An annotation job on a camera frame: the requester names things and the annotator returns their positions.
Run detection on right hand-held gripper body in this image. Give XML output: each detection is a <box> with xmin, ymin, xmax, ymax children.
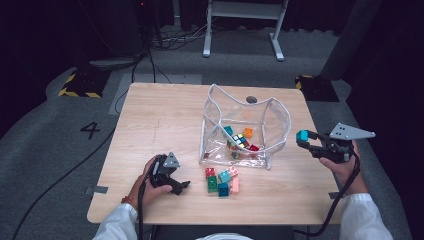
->
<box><xmin>310</xmin><ymin>122</ymin><xmax>376</xmax><ymax>165</ymax></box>

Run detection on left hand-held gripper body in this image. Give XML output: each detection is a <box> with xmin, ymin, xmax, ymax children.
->
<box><xmin>148</xmin><ymin>152</ymin><xmax>181</xmax><ymax>188</ymax></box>

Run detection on green toy brick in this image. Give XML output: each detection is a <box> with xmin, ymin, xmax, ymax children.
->
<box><xmin>207</xmin><ymin>175</ymin><xmax>219</xmax><ymax>193</ymax></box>

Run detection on clear plastic bag white trim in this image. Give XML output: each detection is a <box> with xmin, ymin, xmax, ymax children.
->
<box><xmin>198</xmin><ymin>83</ymin><xmax>293</xmax><ymax>171</ymax></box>

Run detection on person's left hand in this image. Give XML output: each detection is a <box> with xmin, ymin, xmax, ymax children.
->
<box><xmin>129</xmin><ymin>157</ymin><xmax>173</xmax><ymax>210</ymax></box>

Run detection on person's right hand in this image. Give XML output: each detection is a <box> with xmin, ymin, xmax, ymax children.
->
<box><xmin>318</xmin><ymin>140</ymin><xmax>367</xmax><ymax>198</ymax></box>

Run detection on black yellow striped base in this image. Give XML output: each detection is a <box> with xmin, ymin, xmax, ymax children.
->
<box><xmin>58</xmin><ymin>68</ymin><xmax>111</xmax><ymax>99</ymax></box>
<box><xmin>294</xmin><ymin>74</ymin><xmax>340</xmax><ymax>103</ymax></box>

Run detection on grey floor tape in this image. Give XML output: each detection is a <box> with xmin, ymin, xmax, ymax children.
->
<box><xmin>84</xmin><ymin>185</ymin><xmax>109</xmax><ymax>196</ymax></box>

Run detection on multicoloured puzzle cube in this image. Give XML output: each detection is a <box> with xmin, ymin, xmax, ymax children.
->
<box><xmin>227</xmin><ymin>133</ymin><xmax>250</xmax><ymax>160</ymax></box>

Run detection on dark grey curtain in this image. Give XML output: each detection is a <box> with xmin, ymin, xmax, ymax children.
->
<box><xmin>320</xmin><ymin>0</ymin><xmax>383</xmax><ymax>82</ymax></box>

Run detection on white metal stand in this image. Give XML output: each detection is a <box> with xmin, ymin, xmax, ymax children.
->
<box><xmin>202</xmin><ymin>0</ymin><xmax>290</xmax><ymax>62</ymax></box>

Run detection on orange bracelet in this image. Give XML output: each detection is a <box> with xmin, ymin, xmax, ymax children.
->
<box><xmin>121</xmin><ymin>195</ymin><xmax>138</xmax><ymax>209</ymax></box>

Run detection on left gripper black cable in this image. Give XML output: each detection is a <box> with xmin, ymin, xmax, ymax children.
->
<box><xmin>137</xmin><ymin>179</ymin><xmax>148</xmax><ymax>240</ymax></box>

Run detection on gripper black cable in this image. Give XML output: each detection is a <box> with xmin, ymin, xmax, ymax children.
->
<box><xmin>293</xmin><ymin>149</ymin><xmax>363</xmax><ymax>238</ymax></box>
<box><xmin>137</xmin><ymin>179</ymin><xmax>148</xmax><ymax>240</ymax></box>

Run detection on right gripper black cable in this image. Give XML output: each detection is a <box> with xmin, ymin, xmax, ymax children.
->
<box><xmin>293</xmin><ymin>149</ymin><xmax>363</xmax><ymax>238</ymax></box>

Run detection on long black floor cable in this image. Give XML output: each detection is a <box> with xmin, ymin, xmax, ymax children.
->
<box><xmin>11</xmin><ymin>126</ymin><xmax>118</xmax><ymax>240</ymax></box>

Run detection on thin black floor cable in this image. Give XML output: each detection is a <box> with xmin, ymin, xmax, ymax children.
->
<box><xmin>114</xmin><ymin>49</ymin><xmax>158</xmax><ymax>116</ymax></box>

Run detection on tangled floor cables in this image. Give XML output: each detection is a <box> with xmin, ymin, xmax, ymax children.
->
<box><xmin>149</xmin><ymin>19</ymin><xmax>214</xmax><ymax>51</ymax></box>

